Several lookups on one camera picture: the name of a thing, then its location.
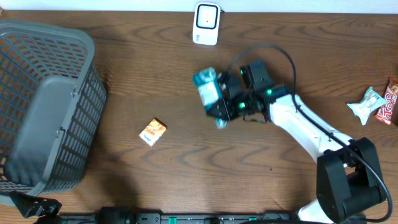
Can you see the small orange tissue pack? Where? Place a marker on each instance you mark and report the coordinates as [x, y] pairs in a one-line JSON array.
[[153, 132]]

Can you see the white barcode scanner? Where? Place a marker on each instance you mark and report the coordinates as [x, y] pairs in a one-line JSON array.
[[206, 23]]

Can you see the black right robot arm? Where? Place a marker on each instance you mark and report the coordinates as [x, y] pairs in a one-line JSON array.
[[349, 178]]

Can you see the teal mouthwash bottle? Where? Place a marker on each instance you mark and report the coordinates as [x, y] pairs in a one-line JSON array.
[[208, 88]]

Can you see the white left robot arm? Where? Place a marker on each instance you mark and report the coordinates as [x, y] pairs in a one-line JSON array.
[[46, 209]]

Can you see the grey plastic shopping basket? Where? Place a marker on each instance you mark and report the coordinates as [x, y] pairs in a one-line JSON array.
[[52, 100]]

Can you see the red Top chocolate bar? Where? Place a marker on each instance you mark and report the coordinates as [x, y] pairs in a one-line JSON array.
[[384, 113]]

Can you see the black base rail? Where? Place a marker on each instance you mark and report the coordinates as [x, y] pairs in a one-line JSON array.
[[124, 216]]

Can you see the mint green snack pouch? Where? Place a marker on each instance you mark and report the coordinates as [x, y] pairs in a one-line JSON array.
[[370, 102]]

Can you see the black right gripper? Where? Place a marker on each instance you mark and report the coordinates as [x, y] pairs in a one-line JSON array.
[[225, 111]]

